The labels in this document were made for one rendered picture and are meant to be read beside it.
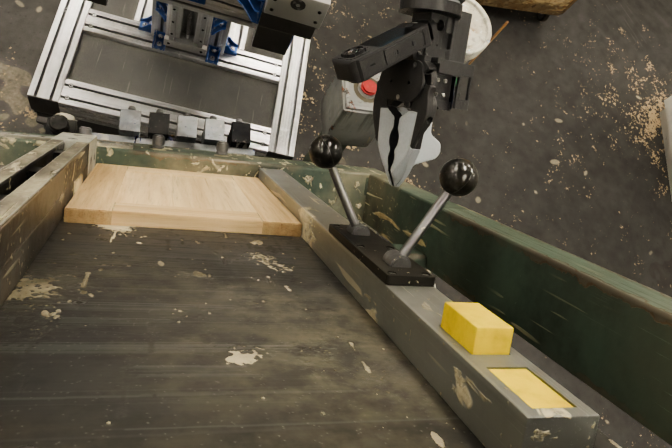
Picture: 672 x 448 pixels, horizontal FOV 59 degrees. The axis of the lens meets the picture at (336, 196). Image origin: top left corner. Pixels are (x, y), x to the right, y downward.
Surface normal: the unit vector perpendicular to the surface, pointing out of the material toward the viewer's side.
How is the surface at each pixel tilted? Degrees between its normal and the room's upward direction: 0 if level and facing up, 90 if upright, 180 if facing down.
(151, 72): 0
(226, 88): 0
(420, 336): 90
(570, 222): 0
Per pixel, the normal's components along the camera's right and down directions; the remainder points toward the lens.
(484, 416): -0.95, -0.08
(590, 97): 0.31, -0.36
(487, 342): 0.28, 0.19
